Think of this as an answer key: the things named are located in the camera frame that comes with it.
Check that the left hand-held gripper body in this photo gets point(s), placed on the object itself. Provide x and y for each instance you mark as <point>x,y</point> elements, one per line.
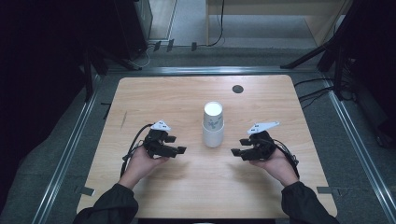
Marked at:
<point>155,146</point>

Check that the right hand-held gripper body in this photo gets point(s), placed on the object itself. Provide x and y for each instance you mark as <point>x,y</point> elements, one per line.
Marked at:
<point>263,146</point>

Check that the ribbed white cup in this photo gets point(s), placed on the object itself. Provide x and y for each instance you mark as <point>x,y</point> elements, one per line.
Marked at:
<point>213,138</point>

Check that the floral white paper cup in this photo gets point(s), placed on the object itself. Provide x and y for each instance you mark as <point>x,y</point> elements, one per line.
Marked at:
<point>213,113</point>

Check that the person's left hand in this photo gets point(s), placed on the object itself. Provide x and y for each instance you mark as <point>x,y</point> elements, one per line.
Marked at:
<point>138,166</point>

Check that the person's right hand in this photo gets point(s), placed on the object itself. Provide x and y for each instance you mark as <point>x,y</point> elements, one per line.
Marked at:
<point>280,169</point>

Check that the black round table grommet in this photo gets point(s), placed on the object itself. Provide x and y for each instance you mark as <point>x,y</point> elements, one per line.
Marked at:
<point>237,89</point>

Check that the black floor tape mark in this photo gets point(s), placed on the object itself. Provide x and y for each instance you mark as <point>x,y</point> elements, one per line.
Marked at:
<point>106,110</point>

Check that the grey tape strip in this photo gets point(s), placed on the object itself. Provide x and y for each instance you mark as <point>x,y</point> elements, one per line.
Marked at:
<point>324,190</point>
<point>85,190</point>

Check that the small black block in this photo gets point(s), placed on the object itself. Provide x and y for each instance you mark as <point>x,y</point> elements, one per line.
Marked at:
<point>170,45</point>
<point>157,45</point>
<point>194,46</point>

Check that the black stand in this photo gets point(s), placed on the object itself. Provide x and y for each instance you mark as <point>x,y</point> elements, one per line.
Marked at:
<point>88,77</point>
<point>306,56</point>

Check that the dark cabinet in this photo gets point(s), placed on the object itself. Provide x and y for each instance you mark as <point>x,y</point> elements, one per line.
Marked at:
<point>130,25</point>

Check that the light wooden furniture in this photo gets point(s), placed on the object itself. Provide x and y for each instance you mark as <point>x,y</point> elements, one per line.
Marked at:
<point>320,28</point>

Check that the black curtain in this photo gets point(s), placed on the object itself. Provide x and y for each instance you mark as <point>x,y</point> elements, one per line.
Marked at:
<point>373,46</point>
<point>37,62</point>

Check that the metal floor rail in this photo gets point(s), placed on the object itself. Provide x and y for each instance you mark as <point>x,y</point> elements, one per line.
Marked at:
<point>358,137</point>
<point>67,155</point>
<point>202,70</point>

